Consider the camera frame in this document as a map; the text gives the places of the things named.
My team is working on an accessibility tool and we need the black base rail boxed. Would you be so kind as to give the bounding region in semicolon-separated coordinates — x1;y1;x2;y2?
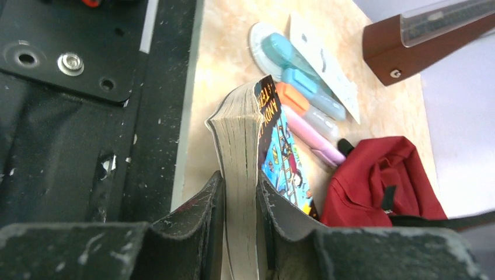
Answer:
1;1;204;226

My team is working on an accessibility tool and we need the Treehouse paperback book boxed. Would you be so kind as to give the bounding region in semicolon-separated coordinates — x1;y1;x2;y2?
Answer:
205;75;318;279

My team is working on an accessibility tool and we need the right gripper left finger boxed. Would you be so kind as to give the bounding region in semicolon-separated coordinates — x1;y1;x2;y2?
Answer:
1;171;225;279

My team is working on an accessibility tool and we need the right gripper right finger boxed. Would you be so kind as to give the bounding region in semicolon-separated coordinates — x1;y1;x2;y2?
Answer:
256;172;489;279

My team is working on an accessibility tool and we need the pink highlighter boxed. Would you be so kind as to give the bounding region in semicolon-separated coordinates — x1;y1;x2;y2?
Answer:
282;104;346;166

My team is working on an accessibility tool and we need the white packaged card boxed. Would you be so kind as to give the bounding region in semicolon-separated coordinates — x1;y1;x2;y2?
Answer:
289;12;361;124

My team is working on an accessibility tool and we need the blue highlighter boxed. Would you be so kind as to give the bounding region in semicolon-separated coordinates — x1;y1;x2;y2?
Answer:
281;68;346;121

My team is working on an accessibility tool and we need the orange highlighter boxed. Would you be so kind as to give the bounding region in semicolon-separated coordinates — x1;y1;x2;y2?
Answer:
276;82;339;141

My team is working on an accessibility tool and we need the red backpack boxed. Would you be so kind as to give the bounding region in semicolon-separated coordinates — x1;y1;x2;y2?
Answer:
319;136;494;231

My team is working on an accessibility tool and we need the brown leather case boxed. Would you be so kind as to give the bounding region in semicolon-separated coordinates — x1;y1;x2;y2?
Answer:
362;0;494;86

